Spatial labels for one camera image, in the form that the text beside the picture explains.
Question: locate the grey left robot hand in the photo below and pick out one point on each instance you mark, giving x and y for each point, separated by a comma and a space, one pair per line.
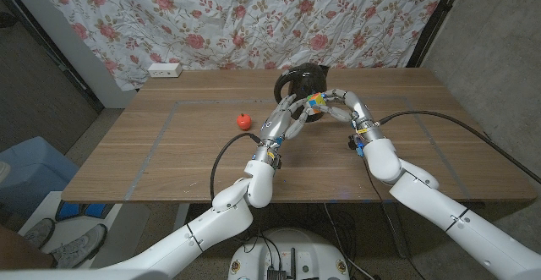
274, 125

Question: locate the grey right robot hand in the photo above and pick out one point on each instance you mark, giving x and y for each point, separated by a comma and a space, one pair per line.
359, 111

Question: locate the multicoloured rubiks cube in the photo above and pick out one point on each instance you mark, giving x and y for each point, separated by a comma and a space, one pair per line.
316, 101

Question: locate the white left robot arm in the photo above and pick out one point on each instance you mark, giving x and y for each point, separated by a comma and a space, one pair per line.
211, 229

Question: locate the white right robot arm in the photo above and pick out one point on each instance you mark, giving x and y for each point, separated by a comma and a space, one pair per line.
444, 221

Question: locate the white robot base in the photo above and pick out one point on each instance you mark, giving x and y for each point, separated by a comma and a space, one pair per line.
291, 250

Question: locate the red ball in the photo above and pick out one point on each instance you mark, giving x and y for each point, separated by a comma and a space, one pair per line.
244, 122

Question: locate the black electric kettle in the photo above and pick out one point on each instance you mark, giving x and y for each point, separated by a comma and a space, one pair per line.
304, 79

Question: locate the floral print backdrop cloth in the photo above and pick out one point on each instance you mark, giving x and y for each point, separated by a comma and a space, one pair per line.
236, 18

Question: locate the white power strip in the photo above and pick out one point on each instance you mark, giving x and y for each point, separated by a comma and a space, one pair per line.
164, 69

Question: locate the white table leg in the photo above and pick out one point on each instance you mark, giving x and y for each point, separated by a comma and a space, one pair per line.
182, 214

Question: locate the grey table leg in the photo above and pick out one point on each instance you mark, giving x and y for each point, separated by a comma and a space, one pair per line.
397, 233

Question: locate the blue black floor pad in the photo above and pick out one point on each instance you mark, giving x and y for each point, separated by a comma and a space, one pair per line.
76, 211

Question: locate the grey sneaker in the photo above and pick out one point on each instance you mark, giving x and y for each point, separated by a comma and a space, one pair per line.
80, 245
40, 232

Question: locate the white floor mat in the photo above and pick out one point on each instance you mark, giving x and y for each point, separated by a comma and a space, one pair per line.
44, 206

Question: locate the blue plastic bin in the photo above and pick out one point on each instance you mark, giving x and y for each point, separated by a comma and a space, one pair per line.
29, 166

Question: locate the person brown leg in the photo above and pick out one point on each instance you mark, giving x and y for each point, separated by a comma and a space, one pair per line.
21, 250

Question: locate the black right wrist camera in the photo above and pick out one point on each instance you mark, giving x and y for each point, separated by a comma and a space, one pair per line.
353, 142

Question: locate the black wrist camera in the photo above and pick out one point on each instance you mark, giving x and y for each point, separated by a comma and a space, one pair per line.
353, 142
276, 162

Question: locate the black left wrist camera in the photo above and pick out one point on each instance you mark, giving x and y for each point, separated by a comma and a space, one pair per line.
276, 162

